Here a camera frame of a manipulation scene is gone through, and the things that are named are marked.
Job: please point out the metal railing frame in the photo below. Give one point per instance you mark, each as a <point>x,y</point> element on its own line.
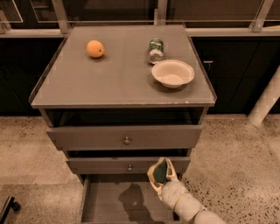
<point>201,18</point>

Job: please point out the grey top drawer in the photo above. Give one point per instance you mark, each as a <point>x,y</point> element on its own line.
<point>111,137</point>

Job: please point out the round metal knob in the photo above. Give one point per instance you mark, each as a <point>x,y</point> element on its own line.
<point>130,168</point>
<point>126,140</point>

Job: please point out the orange fruit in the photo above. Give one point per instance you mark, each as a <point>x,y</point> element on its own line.
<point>95,49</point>

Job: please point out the round metal top knob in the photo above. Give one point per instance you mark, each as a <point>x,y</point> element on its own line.
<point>126,140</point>

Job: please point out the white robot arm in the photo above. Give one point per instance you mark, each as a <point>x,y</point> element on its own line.
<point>234,177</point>

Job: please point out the green yellow sponge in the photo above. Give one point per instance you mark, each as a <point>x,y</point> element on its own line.
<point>159,173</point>

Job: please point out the round metal middle knob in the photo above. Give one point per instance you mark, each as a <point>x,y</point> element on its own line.
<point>130,168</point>

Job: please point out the white paper bowl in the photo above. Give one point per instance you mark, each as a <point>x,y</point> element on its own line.
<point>172,73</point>

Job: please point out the black caster wheel base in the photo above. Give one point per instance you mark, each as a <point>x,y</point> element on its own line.
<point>9,204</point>

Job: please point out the grey middle drawer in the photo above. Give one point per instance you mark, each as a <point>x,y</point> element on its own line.
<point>110,165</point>

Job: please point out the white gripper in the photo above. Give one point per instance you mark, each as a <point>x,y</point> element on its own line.
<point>174,193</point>

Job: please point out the grey drawer cabinet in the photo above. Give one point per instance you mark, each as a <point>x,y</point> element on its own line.
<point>117,89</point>

